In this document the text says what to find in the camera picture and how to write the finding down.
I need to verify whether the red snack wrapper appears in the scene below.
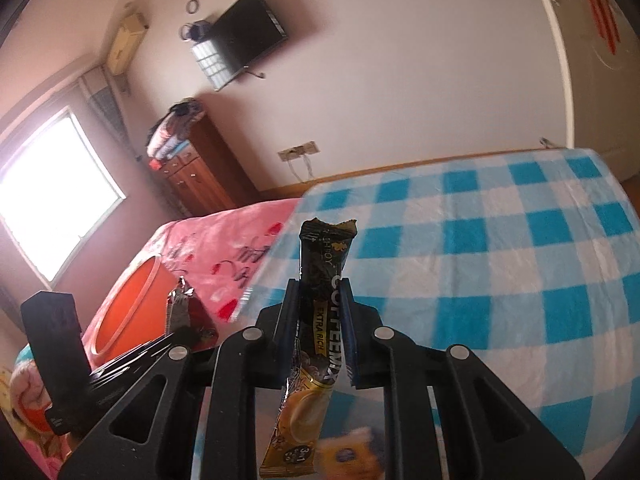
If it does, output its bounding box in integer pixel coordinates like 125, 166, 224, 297
165, 276, 219, 351

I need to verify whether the blue orange snack packet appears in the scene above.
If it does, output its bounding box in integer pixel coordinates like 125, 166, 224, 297
316, 427, 385, 480

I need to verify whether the orange plastic trash bucket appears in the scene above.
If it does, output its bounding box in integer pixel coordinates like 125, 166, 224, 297
85, 256, 177, 367

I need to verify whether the blue white checkered tablecloth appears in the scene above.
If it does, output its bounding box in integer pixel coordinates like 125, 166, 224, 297
219, 150, 639, 478

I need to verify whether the pink heart-print bedspread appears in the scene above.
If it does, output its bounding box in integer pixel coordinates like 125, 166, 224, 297
0, 196, 302, 480

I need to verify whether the window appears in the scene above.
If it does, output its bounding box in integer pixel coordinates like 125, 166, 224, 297
1, 107, 126, 286

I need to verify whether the brown wooden cabinet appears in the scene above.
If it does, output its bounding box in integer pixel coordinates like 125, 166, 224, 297
157, 115, 260, 217

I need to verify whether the folded blankets stack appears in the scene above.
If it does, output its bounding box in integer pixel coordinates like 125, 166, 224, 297
146, 98, 205, 162

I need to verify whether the grey patterned curtain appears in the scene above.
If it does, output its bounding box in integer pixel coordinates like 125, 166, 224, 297
79, 66, 174, 212

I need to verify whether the white room door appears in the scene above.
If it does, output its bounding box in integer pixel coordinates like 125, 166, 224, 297
541, 0, 639, 181

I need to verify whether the red Chinese knot decoration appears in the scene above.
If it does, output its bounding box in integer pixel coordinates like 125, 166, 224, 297
587, 0, 620, 56

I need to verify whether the white outlet cable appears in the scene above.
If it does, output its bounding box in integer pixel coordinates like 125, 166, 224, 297
288, 156, 317, 183

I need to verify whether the wall power outlet strip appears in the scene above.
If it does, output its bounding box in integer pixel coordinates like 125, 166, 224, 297
278, 141, 320, 162

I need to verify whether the wall air conditioner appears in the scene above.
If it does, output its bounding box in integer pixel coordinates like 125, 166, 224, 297
106, 13, 149, 76

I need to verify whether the purple wall ornament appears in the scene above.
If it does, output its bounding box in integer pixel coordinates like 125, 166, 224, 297
179, 20, 212, 42

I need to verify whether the wall-mounted black television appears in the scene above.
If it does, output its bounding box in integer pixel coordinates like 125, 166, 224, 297
191, 0, 288, 92

